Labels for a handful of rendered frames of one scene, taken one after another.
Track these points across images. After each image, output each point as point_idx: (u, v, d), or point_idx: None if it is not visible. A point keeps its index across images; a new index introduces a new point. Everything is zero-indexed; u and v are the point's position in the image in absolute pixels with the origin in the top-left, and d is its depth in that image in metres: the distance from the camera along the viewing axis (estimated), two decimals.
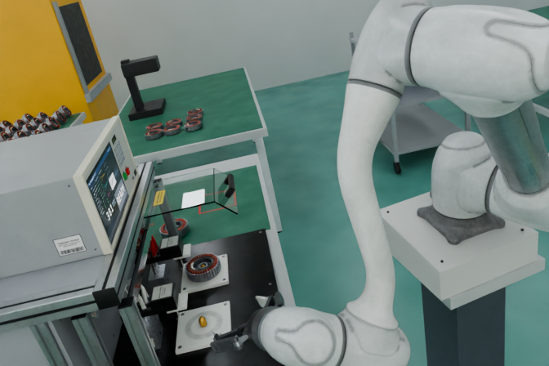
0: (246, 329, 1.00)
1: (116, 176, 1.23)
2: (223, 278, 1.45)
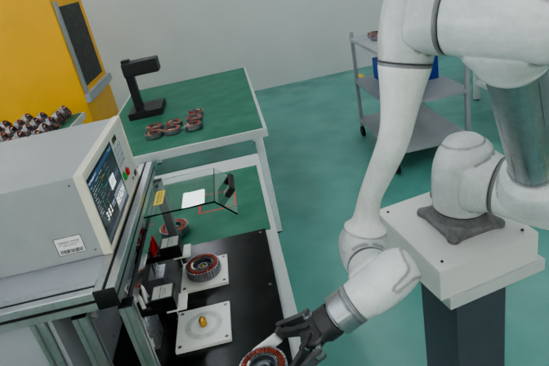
0: (314, 339, 1.00)
1: (116, 176, 1.23)
2: (223, 278, 1.45)
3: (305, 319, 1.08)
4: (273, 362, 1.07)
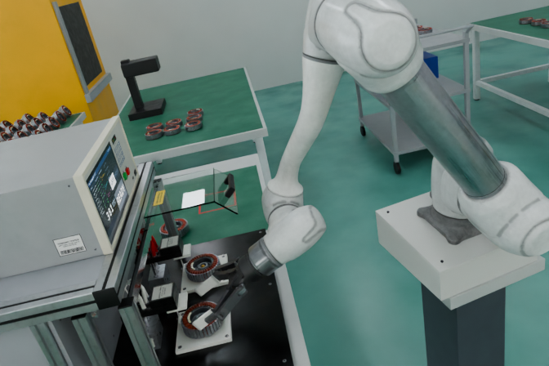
0: (238, 280, 1.21)
1: (116, 176, 1.23)
2: None
3: (235, 265, 1.29)
4: None
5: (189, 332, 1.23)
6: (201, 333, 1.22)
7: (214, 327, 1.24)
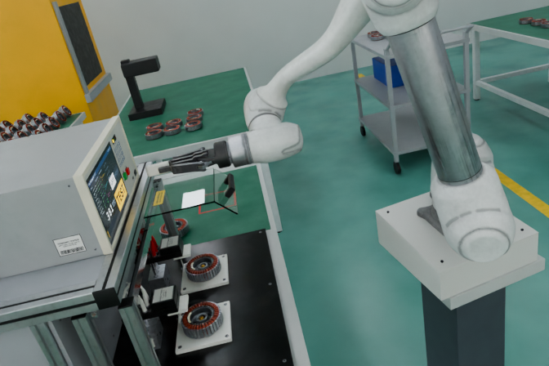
0: (208, 158, 1.28)
1: (116, 176, 1.23)
2: (223, 278, 1.45)
3: None
4: (211, 314, 1.29)
5: (189, 332, 1.23)
6: (201, 333, 1.22)
7: (214, 327, 1.24)
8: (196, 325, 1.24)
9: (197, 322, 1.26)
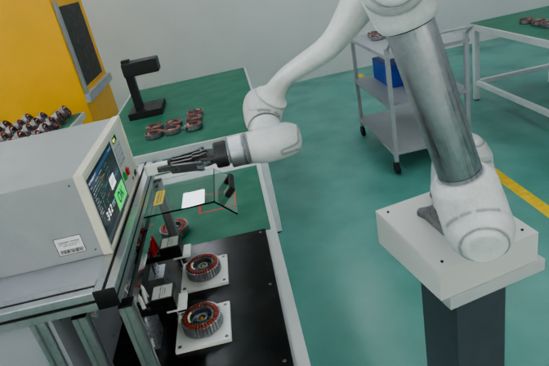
0: (207, 157, 1.28)
1: (116, 176, 1.23)
2: (223, 278, 1.45)
3: None
4: (211, 314, 1.29)
5: (189, 332, 1.23)
6: (201, 333, 1.22)
7: (214, 327, 1.24)
8: (196, 325, 1.24)
9: (197, 322, 1.26)
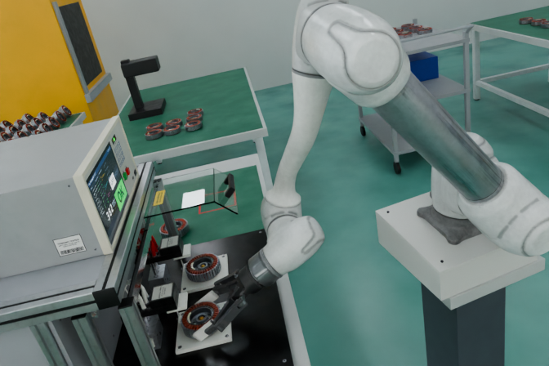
0: (239, 292, 1.22)
1: (116, 176, 1.23)
2: None
3: (235, 277, 1.30)
4: (210, 314, 1.29)
5: (189, 332, 1.23)
6: None
7: None
8: (196, 325, 1.24)
9: (197, 322, 1.26)
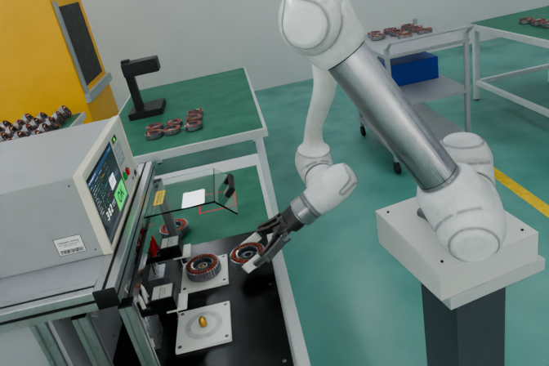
0: (283, 229, 1.40)
1: (116, 176, 1.23)
2: (223, 278, 1.45)
3: (277, 220, 1.47)
4: (255, 252, 1.47)
5: (238, 265, 1.41)
6: None
7: None
8: (244, 260, 1.41)
9: (244, 258, 1.44)
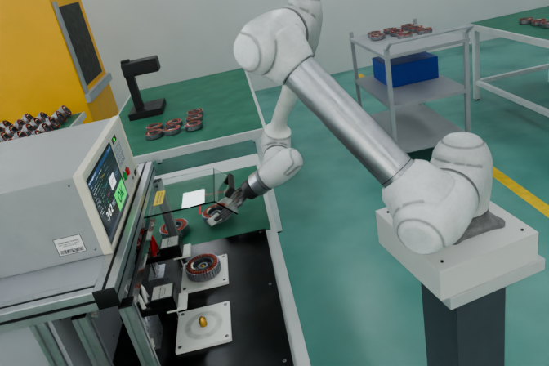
0: (239, 195, 1.74)
1: (116, 176, 1.23)
2: (223, 278, 1.45)
3: None
4: None
5: (205, 220, 1.79)
6: None
7: None
8: (210, 215, 1.79)
9: (212, 214, 1.82)
